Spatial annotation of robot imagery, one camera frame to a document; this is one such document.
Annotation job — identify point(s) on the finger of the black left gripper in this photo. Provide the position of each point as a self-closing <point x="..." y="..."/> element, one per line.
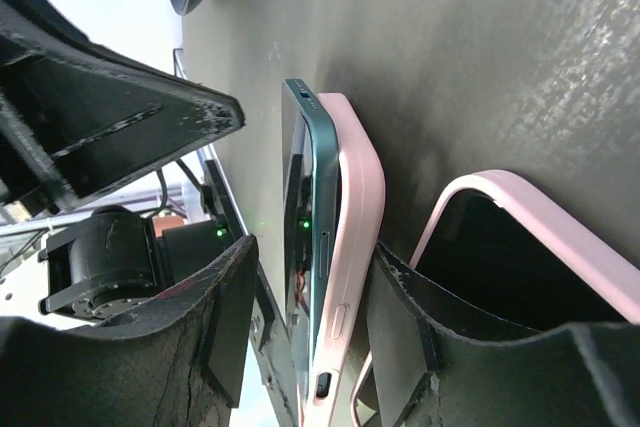
<point x="79" y="121"/>

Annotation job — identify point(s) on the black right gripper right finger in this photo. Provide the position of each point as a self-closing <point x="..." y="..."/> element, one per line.
<point x="437" y="360"/>

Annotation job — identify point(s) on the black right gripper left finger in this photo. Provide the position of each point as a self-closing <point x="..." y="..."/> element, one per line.
<point x="174" y="360"/>

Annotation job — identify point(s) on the pink phone case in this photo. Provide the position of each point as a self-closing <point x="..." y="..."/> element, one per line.
<point x="596" y="263"/>

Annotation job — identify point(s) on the teal-edged black smartphone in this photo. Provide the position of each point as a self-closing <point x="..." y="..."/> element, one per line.
<point x="311" y="174"/>

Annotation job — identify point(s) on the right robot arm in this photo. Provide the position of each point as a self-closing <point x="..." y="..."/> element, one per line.
<point x="112" y="262"/>

